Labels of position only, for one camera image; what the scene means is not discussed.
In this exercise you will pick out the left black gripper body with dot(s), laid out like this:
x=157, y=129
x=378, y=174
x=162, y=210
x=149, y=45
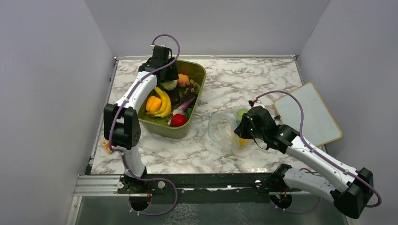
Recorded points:
x=170, y=74

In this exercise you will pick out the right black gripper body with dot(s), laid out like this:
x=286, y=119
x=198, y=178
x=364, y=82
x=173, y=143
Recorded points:
x=247, y=131

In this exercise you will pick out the green fake cabbage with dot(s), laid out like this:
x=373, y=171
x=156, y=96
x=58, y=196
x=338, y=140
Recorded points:
x=170, y=85

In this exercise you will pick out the orange fake peach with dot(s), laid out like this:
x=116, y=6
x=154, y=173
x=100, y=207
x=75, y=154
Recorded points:
x=183, y=80

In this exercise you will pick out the yellow fake lemon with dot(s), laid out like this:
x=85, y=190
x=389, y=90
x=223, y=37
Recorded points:
x=242, y=142

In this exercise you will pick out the green fake lime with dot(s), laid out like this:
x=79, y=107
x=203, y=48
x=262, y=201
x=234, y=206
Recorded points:
x=240, y=113

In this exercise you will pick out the clear zip top bag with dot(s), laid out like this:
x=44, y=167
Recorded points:
x=220, y=129

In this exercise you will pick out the red fake tomato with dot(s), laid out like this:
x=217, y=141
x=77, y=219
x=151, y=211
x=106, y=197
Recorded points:
x=178, y=120

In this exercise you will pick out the dark fake eggplant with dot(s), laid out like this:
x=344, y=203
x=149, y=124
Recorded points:
x=174, y=96

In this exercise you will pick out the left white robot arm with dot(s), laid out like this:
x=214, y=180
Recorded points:
x=121, y=123

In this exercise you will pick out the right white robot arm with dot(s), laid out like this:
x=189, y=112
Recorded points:
x=348, y=188

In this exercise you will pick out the brown fake nut cluster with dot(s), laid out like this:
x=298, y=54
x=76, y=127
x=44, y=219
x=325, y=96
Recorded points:
x=190, y=87

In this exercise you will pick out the orange fake bell pepper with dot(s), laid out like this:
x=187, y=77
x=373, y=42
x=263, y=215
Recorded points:
x=153, y=104

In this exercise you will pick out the purple fake eggplant in bin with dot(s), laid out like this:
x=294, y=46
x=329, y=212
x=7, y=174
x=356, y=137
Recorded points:
x=188, y=102

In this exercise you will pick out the yellow fake banana bunch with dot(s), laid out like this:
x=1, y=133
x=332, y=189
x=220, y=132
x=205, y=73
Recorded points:
x=165, y=109

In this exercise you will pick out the white red fake radish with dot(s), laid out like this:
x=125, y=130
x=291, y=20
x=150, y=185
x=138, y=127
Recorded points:
x=176, y=111

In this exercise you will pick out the olive green plastic bin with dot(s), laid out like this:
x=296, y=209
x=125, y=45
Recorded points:
x=160, y=125

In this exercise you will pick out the white board with yellow rim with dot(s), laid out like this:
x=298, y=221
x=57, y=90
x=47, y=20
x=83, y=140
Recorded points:
x=319, y=126

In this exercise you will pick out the orange snack packet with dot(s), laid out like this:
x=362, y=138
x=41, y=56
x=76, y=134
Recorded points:
x=105, y=146

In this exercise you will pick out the black mounting rail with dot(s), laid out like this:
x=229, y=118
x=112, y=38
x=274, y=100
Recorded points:
x=203, y=188

